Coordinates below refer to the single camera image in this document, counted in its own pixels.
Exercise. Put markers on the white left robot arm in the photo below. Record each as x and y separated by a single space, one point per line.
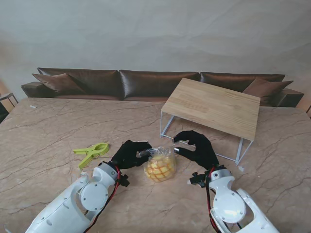
73 206

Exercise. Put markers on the lime green sealing clip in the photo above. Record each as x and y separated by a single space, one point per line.
93 151

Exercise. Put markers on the wooden shelf with white frame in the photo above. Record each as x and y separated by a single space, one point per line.
213 106

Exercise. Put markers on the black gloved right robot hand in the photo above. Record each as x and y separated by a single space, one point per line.
204 153

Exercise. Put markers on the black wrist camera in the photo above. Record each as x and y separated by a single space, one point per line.
124 180
196 180

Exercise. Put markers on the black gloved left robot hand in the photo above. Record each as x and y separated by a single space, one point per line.
128 155

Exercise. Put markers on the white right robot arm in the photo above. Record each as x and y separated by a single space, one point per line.
230 206

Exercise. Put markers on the brown square sofa cushion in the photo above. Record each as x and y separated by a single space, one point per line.
60 83
264 88

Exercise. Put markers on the clear plastic bread bag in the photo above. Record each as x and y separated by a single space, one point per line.
162 151

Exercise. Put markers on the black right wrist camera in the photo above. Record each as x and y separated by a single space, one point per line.
196 180

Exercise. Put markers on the dark metal side table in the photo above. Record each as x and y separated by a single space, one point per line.
8 97

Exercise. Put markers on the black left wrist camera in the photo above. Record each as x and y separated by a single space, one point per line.
124 180

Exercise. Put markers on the brown leather sofa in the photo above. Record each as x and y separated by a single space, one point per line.
145 85

